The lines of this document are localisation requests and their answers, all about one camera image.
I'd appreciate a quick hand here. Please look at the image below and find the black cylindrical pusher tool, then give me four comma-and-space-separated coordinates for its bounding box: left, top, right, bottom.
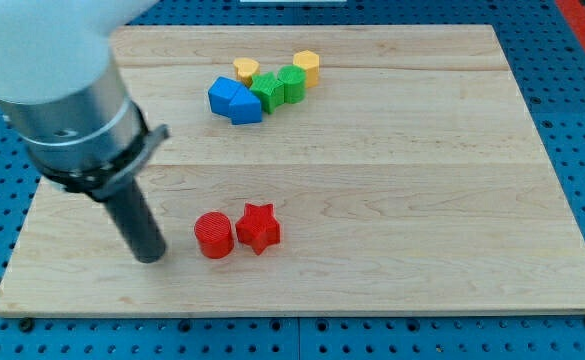
103, 180, 167, 263

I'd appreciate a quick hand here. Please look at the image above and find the red cylinder block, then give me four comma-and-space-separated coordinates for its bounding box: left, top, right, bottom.
194, 212, 234, 259

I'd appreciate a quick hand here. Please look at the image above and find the green star block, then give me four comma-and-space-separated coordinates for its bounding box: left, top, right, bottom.
250, 72, 284, 114

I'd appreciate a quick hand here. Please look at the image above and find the blue cube block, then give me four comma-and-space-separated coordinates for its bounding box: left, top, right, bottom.
208, 77, 243, 117

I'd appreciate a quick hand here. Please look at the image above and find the red star block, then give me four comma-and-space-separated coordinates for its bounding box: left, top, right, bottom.
235, 203, 281, 255

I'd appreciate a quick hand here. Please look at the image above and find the yellow hexagon block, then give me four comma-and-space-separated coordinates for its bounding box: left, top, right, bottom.
293, 50, 320, 88

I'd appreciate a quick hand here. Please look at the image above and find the blue pentagon block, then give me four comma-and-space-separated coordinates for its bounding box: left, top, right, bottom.
228, 86, 262, 125

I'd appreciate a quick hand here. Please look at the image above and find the green cylinder block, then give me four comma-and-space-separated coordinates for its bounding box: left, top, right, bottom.
277, 65, 306, 104

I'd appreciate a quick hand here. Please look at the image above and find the wooden board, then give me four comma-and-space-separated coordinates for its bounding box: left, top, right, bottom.
0, 25, 585, 318

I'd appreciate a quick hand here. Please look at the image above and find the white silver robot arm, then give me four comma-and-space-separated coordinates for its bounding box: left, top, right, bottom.
0, 0, 167, 201

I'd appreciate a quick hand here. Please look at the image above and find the yellow heart block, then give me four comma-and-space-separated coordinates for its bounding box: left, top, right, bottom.
233, 57, 260, 87

